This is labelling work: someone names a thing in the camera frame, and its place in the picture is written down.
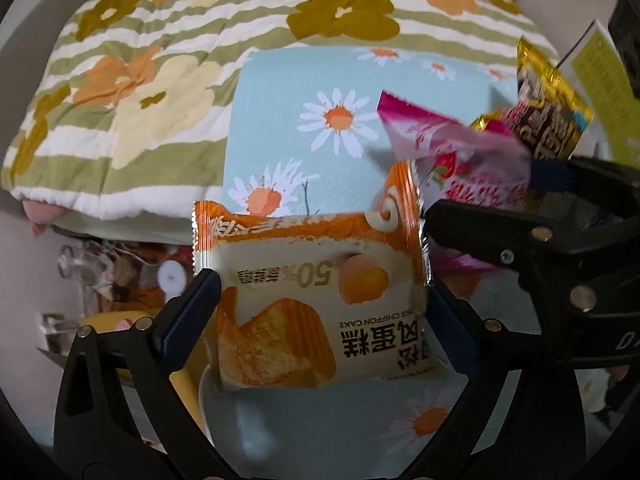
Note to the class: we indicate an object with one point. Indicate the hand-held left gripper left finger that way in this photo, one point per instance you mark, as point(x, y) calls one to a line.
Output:
point(192, 322)

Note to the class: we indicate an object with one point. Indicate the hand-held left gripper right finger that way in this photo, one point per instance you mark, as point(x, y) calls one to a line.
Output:
point(452, 332)

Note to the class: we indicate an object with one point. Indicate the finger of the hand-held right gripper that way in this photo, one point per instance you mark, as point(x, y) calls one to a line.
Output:
point(480, 232)
point(580, 175)

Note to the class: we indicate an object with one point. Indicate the pink strawberry snack packet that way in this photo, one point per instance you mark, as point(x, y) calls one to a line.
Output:
point(450, 150)

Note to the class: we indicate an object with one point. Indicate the orange cake packet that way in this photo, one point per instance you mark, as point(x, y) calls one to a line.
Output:
point(300, 310)

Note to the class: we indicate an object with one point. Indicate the white round lid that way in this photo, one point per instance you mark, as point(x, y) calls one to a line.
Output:
point(172, 277)

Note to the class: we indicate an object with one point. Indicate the gold dark snack packet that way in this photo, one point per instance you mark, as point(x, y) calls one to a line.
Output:
point(550, 105)

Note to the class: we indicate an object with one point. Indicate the pink pillow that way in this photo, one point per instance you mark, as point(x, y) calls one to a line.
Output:
point(42, 215)

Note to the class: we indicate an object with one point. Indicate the light blue daisy tablecloth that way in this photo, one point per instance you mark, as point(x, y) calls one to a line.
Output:
point(310, 160)

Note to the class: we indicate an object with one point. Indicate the striped floral blanket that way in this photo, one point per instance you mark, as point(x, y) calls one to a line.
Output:
point(150, 85)

